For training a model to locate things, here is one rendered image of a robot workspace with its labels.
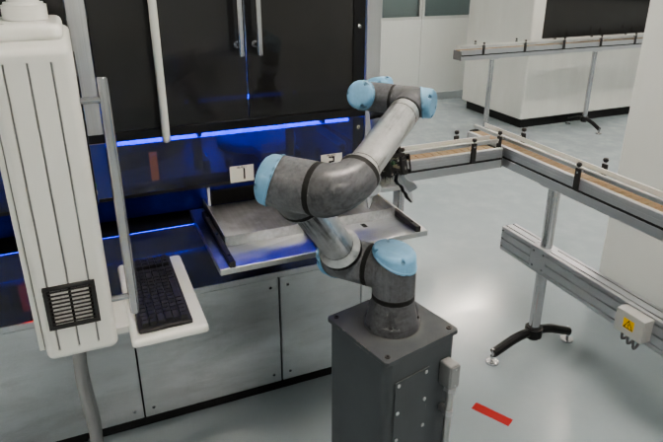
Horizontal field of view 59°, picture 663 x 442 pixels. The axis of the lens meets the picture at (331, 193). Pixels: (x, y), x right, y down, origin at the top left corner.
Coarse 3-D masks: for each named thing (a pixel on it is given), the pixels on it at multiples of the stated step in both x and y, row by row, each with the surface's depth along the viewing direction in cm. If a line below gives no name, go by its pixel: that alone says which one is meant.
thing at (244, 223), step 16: (208, 208) 204; (224, 208) 212; (240, 208) 212; (256, 208) 212; (272, 208) 212; (224, 224) 200; (240, 224) 200; (256, 224) 200; (272, 224) 200; (288, 224) 200; (224, 240) 185; (240, 240) 186; (256, 240) 188
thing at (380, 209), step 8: (376, 200) 217; (384, 200) 211; (360, 208) 213; (376, 208) 213; (384, 208) 212; (392, 208) 205; (344, 216) 198; (352, 216) 200; (360, 216) 201; (368, 216) 202; (376, 216) 203; (384, 216) 205; (392, 216) 206; (344, 224) 199
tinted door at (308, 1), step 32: (288, 0) 193; (320, 0) 197; (352, 0) 202; (256, 32) 193; (288, 32) 197; (320, 32) 201; (352, 32) 206; (256, 64) 196; (288, 64) 201; (320, 64) 205; (352, 64) 210; (256, 96) 200; (288, 96) 204; (320, 96) 209
